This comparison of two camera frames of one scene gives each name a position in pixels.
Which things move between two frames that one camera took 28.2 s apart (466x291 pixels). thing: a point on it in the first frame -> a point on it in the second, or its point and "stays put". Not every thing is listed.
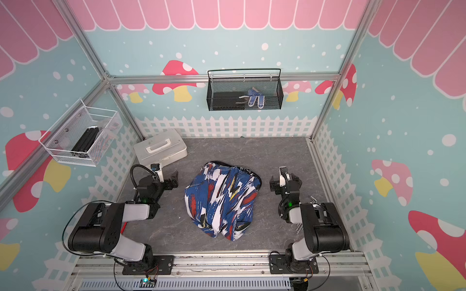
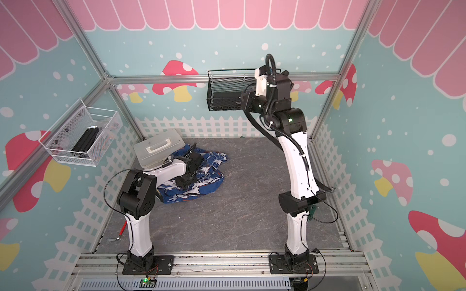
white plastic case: (163, 148) stays put
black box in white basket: (85, 142) stays put
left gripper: (169, 186) -> (181, 183)
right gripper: (275, 183) -> (247, 103)
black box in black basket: (229, 100) stays put
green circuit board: (147, 282) stays put
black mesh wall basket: (244, 89) stays put
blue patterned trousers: (220, 200) -> (210, 177)
